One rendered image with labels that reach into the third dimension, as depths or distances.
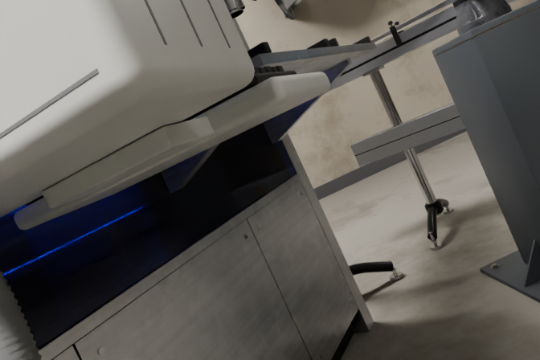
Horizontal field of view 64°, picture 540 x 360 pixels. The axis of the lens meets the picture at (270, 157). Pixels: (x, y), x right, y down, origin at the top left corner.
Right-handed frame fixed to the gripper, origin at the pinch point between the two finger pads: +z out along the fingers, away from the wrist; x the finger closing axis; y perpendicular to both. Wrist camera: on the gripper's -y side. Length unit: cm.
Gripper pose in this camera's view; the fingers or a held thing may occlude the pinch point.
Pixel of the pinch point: (289, 16)
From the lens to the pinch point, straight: 133.9
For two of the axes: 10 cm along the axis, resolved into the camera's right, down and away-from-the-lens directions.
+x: 4.7, -2.5, 8.5
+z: 4.2, 9.1, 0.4
